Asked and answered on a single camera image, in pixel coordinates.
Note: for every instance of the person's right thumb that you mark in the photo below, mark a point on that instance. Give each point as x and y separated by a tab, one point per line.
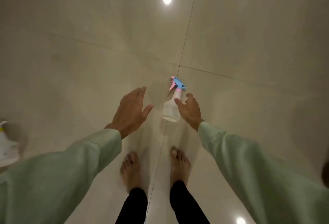
179	103

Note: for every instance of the person's foot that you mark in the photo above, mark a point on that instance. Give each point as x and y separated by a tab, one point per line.
180	167
131	171

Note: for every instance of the person's right foot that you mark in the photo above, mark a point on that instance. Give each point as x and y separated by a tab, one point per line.
180	167

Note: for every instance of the person's left hand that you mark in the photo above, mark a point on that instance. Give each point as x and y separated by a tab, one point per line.
129	114

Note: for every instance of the person's left leg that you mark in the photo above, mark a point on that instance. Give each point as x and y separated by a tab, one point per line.
133	208

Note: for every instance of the person's left foot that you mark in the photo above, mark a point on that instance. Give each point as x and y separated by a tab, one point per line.
131	171

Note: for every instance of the clear spray bottle blue trigger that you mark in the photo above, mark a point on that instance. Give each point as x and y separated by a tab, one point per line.
171	109

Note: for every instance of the person's left forearm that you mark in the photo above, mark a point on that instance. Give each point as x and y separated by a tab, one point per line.
59	175

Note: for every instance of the person's leg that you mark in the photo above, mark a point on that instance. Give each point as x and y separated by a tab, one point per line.
133	208
186	205

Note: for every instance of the person's right forearm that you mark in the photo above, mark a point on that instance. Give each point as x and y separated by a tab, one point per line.
257	175

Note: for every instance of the person's right leg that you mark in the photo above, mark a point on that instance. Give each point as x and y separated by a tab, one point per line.
186	205

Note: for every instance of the person's left thumb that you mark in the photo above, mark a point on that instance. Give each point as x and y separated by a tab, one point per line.
147	110

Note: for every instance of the person's right hand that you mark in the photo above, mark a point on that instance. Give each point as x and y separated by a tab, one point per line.
191	113

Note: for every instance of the white plastic container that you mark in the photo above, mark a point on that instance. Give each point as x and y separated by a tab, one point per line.
7	146

